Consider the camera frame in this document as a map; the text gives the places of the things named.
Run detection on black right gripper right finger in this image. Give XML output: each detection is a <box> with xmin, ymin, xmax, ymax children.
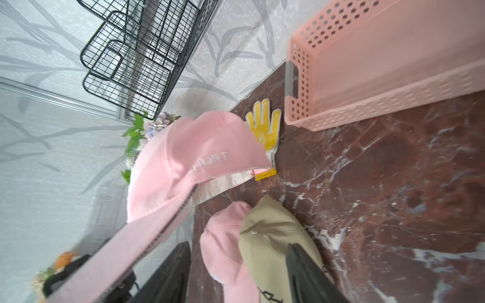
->
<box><xmin>285</xmin><ymin>244</ymin><xmax>349</xmax><ymax>303</ymax></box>

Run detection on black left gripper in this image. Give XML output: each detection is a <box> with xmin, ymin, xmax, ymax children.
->
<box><xmin>43</xmin><ymin>255</ymin><xmax>136</xmax><ymax>302</ymax></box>

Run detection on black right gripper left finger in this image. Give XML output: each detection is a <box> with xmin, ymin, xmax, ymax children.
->
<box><xmin>130</xmin><ymin>241</ymin><xmax>191</xmax><ymax>303</ymax></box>

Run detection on pink baseball cap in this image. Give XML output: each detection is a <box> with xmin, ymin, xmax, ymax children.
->
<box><xmin>200</xmin><ymin>201</ymin><xmax>260</xmax><ymax>303</ymax></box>

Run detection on beige baseball cap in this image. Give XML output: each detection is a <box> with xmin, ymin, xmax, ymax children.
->
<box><xmin>238</xmin><ymin>195</ymin><xmax>335</xmax><ymax>302</ymax></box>

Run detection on green and lilac flower bouquet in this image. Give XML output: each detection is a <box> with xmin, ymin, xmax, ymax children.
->
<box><xmin>121</xmin><ymin>112</ymin><xmax>181</xmax><ymax>184</ymax></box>

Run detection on yellow white work gloves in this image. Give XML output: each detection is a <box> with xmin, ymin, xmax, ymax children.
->
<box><xmin>245</xmin><ymin>98</ymin><xmax>282</xmax><ymax>181</ymax></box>

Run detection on pink plastic basket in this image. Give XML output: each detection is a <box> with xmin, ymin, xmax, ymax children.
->
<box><xmin>284</xmin><ymin>1</ymin><xmax>484</xmax><ymax>131</ymax></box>

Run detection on black wire wall basket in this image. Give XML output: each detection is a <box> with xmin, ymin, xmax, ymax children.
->
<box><xmin>79</xmin><ymin>1</ymin><xmax>219</xmax><ymax>119</ymax></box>

